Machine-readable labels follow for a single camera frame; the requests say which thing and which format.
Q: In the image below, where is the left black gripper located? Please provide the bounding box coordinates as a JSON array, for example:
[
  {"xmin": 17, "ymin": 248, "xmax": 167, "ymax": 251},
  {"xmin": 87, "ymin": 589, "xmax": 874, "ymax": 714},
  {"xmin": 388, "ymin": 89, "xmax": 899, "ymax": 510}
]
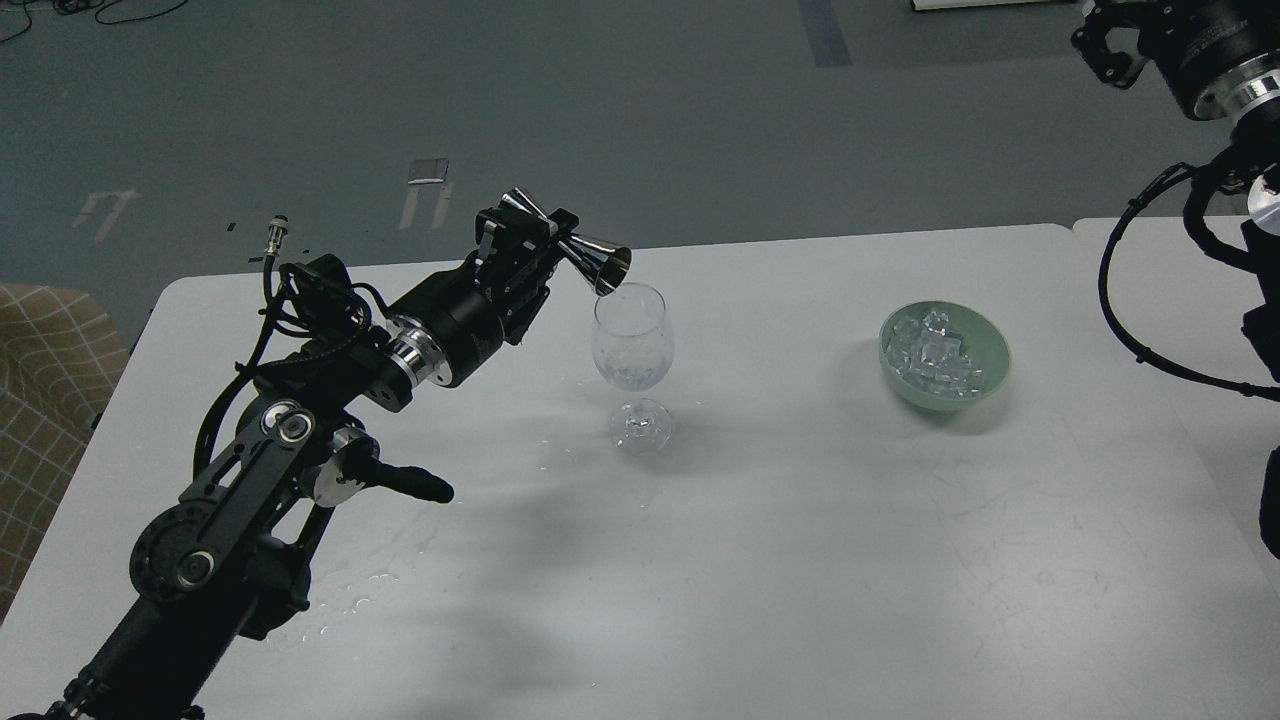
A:
[{"xmin": 388, "ymin": 208, "xmax": 580, "ymax": 388}]

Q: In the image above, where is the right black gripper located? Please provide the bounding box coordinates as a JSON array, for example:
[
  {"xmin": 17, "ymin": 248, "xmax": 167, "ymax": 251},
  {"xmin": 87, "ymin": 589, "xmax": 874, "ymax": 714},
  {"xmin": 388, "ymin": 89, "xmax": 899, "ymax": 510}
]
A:
[{"xmin": 1071, "ymin": 1, "xmax": 1279, "ymax": 122}]

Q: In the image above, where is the silver metal jigger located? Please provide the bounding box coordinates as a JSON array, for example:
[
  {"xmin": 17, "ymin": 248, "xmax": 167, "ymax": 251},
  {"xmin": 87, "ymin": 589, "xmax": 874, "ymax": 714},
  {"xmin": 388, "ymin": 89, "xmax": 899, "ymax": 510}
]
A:
[{"xmin": 499, "ymin": 187, "xmax": 632, "ymax": 297}]

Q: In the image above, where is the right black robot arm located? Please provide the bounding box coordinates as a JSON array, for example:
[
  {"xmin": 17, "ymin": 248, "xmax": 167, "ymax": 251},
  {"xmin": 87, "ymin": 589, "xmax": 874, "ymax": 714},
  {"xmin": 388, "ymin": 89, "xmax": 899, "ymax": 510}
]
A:
[{"xmin": 1071, "ymin": 1, "xmax": 1277, "ymax": 570}]

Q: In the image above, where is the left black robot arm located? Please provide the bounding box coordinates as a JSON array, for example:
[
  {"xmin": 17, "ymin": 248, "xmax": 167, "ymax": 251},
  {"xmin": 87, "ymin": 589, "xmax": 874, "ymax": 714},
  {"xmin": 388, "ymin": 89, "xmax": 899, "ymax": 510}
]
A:
[{"xmin": 42, "ymin": 190, "xmax": 632, "ymax": 719}]

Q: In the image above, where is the clear wine glass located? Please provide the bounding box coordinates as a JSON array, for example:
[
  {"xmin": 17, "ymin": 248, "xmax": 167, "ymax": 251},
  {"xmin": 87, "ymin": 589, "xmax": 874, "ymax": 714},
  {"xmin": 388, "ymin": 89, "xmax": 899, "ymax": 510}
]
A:
[{"xmin": 591, "ymin": 282, "xmax": 675, "ymax": 454}]

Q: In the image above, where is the pile of ice cubes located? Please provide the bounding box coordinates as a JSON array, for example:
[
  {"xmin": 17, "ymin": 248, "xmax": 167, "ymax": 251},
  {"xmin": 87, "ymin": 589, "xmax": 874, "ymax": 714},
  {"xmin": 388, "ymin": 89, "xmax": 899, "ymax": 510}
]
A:
[{"xmin": 882, "ymin": 304, "xmax": 989, "ymax": 400}]

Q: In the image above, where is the white board at top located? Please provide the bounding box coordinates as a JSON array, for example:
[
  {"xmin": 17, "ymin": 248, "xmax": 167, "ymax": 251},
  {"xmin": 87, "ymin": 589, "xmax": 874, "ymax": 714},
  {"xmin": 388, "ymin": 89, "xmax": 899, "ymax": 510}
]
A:
[{"xmin": 908, "ymin": 0, "xmax": 1088, "ymax": 12}]

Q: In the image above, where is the green bowl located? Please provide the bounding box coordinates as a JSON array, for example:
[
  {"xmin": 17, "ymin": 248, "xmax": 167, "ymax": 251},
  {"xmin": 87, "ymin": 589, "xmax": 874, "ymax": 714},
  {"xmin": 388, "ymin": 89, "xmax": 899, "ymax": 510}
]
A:
[{"xmin": 877, "ymin": 299, "xmax": 1012, "ymax": 413}]

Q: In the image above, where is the checkered tan chair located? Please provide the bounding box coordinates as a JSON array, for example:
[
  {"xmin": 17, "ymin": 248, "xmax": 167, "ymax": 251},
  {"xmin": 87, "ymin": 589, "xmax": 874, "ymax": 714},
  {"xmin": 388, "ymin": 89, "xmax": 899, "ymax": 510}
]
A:
[{"xmin": 1, "ymin": 283, "xmax": 131, "ymax": 614}]

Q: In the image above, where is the black cable on floor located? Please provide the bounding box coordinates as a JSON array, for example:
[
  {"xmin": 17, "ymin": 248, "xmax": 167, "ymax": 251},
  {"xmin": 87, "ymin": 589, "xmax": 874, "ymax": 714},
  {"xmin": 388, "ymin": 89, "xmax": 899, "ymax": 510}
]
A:
[{"xmin": 0, "ymin": 0, "xmax": 191, "ymax": 44}]

